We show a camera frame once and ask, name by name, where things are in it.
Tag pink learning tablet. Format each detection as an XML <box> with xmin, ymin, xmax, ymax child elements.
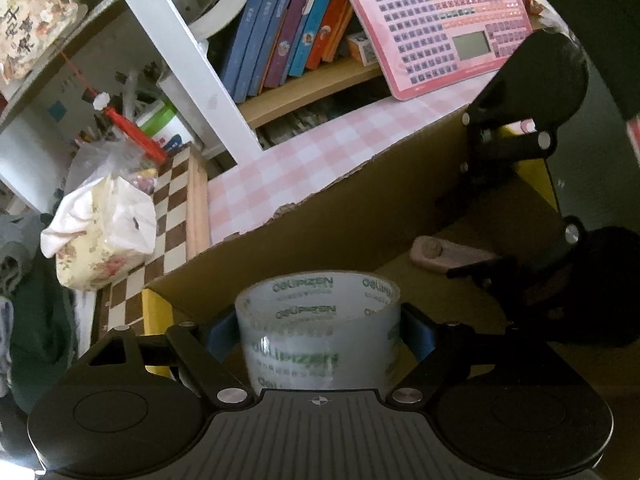
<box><xmin>336</xmin><ymin>0</ymin><xmax>534</xmax><ymax>102</ymax></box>

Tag clear packing tape roll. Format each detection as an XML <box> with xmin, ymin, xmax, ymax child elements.
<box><xmin>234</xmin><ymin>272</ymin><xmax>402</xmax><ymax>393</ymax></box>

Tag pink plastic toy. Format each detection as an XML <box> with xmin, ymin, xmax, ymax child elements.
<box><xmin>410</xmin><ymin>235</ymin><xmax>501</xmax><ymax>276</ymax></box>

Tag green white container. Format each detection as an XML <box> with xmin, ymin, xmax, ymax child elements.
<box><xmin>135</xmin><ymin>100</ymin><xmax>197</xmax><ymax>154</ymax></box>

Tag yellow cardboard box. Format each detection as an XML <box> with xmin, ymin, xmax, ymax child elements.
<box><xmin>141</xmin><ymin>109</ymin><xmax>640</xmax><ymax>411</ymax></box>

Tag row of books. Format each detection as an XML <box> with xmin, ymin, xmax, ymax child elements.
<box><xmin>220</xmin><ymin>0</ymin><xmax>356</xmax><ymax>103</ymax></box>

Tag pink checkered table mat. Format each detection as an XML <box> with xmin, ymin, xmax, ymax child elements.
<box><xmin>205</xmin><ymin>67</ymin><xmax>507</xmax><ymax>247</ymax></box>

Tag red tassel ornament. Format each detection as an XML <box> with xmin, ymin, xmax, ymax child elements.
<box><xmin>60</xmin><ymin>52</ymin><xmax>168</xmax><ymax>163</ymax></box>

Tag calligraphy decorated ornament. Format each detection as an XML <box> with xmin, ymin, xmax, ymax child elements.
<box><xmin>0</xmin><ymin>0</ymin><xmax>89</xmax><ymax>86</ymax></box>

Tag white shelf frame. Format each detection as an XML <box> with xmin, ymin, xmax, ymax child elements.
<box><xmin>0</xmin><ymin>0</ymin><xmax>266</xmax><ymax>211</ymax></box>

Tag dark green cloth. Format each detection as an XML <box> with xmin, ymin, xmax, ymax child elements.
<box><xmin>7</xmin><ymin>255</ymin><xmax>81</xmax><ymax>411</ymax></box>

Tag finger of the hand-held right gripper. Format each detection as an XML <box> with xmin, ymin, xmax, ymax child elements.
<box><xmin>460</xmin><ymin>60</ymin><xmax>558</xmax><ymax>198</ymax></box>
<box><xmin>446</xmin><ymin>215</ymin><xmax>586</xmax><ymax>293</ymax></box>

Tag small printed carton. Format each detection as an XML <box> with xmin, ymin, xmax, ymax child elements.
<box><xmin>346</xmin><ymin>32</ymin><xmax>377</xmax><ymax>67</ymax></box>

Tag grey cloth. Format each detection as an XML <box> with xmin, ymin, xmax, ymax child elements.
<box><xmin>0</xmin><ymin>215</ymin><xmax>42</xmax><ymax>311</ymax></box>

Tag wooden shelf board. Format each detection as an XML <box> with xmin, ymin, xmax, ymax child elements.
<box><xmin>239</xmin><ymin>55</ymin><xmax>401</xmax><ymax>129</ymax></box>

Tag floral tissue pack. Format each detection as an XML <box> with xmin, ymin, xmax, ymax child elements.
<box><xmin>40</xmin><ymin>175</ymin><xmax>159</xmax><ymax>291</ymax></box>

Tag wooden chessboard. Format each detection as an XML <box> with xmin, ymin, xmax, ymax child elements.
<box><xmin>97</xmin><ymin>146</ymin><xmax>210</xmax><ymax>333</ymax></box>

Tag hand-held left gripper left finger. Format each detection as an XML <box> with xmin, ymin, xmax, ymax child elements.
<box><xmin>92</xmin><ymin>310</ymin><xmax>256</xmax><ymax>408</ymax></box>

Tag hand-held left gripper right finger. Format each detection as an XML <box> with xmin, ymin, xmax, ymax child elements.
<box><xmin>385</xmin><ymin>302</ymin><xmax>551</xmax><ymax>408</ymax></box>

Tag clear plastic bag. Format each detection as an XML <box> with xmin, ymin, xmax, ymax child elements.
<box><xmin>65</xmin><ymin>135</ymin><xmax>162</xmax><ymax>196</ymax></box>

